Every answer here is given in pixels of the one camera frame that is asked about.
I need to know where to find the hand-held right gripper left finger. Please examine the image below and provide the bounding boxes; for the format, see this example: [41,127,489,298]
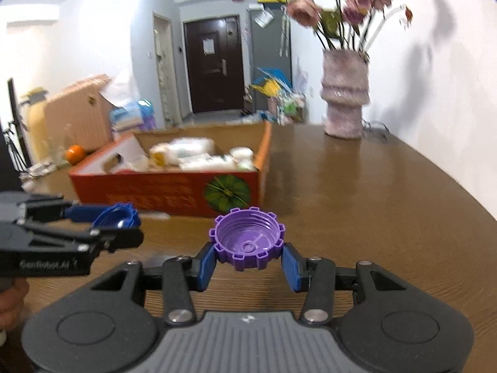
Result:
[90,243,218,326]

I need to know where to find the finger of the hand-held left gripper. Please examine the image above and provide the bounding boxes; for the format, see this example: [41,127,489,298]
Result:
[17,196,117,227]
[17,223,144,256]

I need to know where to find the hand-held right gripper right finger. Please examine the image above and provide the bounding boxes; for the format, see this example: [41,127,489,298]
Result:
[281,242,409,326]

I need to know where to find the blue bottle cap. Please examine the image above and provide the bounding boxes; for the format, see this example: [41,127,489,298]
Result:
[92,201,141,229]

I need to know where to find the purple bottle cap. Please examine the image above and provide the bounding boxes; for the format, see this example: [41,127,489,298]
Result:
[208,206,287,272]

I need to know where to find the orange printed cardboard box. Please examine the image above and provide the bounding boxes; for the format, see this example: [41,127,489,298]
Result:
[69,121,273,219]

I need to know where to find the white plastic bottle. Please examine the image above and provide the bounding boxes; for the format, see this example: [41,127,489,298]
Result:
[149,137,217,169]
[180,154,237,172]

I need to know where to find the person's left hand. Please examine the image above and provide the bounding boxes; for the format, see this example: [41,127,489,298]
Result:
[0,279,30,346]

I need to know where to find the orange fruit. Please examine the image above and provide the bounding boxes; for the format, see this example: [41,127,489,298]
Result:
[65,145,85,164]

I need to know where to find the clear plastic packaging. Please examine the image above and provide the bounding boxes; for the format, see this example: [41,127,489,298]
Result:
[20,157,69,182]

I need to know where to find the black tripod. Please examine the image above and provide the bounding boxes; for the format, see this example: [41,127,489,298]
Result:
[2,123,32,172]

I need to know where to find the beige suitcase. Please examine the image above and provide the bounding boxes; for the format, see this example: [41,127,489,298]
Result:
[43,74,113,154]

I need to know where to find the yellowish cardboard box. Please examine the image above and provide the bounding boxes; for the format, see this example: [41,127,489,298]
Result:
[21,89,50,161]

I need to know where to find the blue plastic bag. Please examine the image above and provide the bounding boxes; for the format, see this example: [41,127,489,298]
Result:
[110,100,158,131]

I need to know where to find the white bottle cap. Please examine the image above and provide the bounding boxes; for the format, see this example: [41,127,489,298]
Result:
[229,146,255,169]

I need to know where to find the black furniture panel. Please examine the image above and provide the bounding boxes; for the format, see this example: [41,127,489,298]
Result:
[7,77,32,168]

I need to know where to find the white plastic bag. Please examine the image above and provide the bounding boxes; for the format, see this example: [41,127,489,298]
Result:
[98,73,137,110]

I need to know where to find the white side door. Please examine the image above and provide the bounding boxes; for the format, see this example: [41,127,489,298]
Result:
[152,13,183,127]

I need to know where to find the pile of colourful household goods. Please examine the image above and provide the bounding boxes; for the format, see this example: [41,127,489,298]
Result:
[244,67,306,126]

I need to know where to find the textured pink vase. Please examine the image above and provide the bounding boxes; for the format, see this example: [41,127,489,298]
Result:
[320,49,370,140]

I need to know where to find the dark brown entrance door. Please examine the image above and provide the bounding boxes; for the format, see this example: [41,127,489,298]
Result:
[183,15,245,114]

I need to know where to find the grey refrigerator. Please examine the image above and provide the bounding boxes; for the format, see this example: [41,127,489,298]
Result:
[248,2,293,114]

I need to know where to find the dried pink flowers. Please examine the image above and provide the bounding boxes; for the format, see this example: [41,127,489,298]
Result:
[227,0,414,52]

